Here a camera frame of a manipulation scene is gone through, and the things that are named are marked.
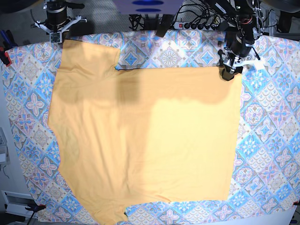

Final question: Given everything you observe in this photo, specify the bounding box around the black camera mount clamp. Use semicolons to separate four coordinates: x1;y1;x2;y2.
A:
156;14;174;38

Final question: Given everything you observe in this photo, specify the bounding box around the red black table clamp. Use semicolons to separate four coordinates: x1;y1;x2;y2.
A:
0;30;14;67

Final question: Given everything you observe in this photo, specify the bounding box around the orange right corner clamp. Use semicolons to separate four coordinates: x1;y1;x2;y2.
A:
293;201;300;206

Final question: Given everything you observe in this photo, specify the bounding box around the orange black corner clamp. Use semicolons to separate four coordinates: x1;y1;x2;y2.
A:
25;203;46;213

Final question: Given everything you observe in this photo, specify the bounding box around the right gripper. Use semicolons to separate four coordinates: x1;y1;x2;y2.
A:
34;0;87;43

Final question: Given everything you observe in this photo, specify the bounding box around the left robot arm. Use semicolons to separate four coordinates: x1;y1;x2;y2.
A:
207;0;264;81

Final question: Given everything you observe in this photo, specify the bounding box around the white metal rail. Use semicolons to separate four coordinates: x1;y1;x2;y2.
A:
1;190;35;218

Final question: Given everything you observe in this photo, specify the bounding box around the orange T-shirt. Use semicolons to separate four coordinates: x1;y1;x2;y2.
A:
48;40;242;225

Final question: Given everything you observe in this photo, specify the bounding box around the purple blue robot base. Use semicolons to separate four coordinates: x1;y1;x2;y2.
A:
113;0;183;15

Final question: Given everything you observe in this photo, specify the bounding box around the patterned blue pink tablecloth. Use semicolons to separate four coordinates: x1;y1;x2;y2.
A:
0;30;300;225

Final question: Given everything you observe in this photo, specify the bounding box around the grey plastic box stack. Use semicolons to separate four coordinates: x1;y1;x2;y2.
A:
0;128;10;165

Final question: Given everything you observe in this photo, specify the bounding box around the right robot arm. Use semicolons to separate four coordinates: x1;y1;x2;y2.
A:
31;0;87;44

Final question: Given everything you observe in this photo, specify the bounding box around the white power strip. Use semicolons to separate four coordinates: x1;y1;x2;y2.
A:
173;22;215;31

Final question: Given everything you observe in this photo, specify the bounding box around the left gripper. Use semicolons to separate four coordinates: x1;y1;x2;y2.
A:
218;32;265;81

